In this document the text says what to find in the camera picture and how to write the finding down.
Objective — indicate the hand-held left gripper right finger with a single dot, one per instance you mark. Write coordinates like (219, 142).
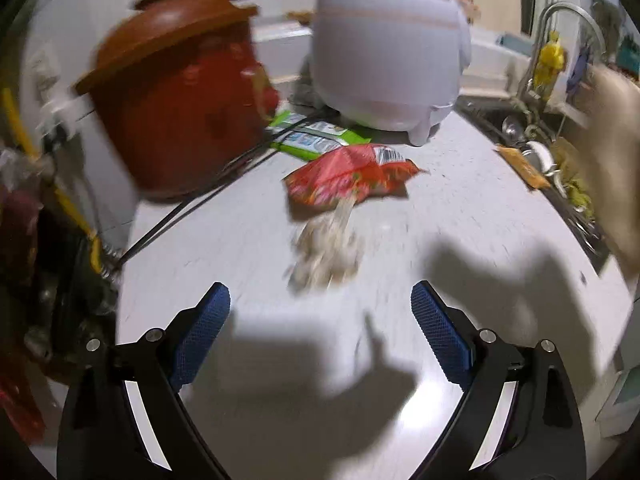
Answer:
(442, 332)

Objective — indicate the metal faucet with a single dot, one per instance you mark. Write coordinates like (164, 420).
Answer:
(565, 10)

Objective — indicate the red clay pot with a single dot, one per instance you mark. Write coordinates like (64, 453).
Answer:
(180, 130)

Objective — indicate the red snack packet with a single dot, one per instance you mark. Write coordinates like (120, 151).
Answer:
(350, 175)

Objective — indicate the brown clay pot lid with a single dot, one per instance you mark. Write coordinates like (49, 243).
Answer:
(165, 35)

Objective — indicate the white bowl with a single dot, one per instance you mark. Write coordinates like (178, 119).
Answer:
(540, 155)

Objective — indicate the white power adapter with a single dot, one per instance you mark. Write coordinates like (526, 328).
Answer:
(60, 115)

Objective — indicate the steel sink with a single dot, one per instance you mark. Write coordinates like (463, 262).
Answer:
(575, 210)

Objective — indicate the beige tissue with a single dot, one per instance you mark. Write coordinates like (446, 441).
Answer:
(327, 252)

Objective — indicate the orange wrapper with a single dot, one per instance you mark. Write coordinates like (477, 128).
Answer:
(522, 167)

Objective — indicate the green wrapper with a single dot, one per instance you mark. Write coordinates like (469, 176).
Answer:
(320, 137)

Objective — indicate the pale beige object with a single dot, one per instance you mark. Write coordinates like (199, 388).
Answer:
(615, 170)

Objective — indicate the yellow bottle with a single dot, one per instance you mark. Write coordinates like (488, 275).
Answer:
(549, 62)

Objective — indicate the white rice cooker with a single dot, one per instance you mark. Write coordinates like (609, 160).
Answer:
(390, 55)

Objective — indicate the yellow gas pipe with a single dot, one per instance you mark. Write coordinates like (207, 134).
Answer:
(65, 195)

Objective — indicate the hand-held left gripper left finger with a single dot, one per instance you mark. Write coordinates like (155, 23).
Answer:
(200, 332)

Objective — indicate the metal spoon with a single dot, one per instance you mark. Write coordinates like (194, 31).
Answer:
(512, 126)

